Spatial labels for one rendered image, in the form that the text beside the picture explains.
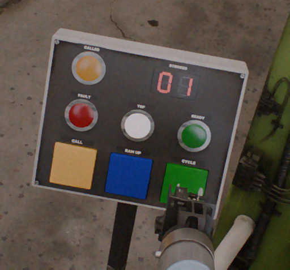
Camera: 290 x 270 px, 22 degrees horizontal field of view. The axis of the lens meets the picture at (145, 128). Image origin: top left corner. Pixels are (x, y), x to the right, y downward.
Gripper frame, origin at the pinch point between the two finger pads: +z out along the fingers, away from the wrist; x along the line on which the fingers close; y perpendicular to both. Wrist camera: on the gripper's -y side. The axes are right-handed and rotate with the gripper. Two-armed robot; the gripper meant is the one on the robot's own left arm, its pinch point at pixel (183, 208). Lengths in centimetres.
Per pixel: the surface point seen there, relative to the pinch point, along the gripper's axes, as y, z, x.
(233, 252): -25, 41, -16
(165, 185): -0.2, 9.6, 3.3
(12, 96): -32, 156, 59
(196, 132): 10.4, 9.9, -0.2
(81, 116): 9.4, 9.9, 19.8
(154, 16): -1, 210, 13
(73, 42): 22.0, 10.4, 23.2
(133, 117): 11.0, 10.0, 11.0
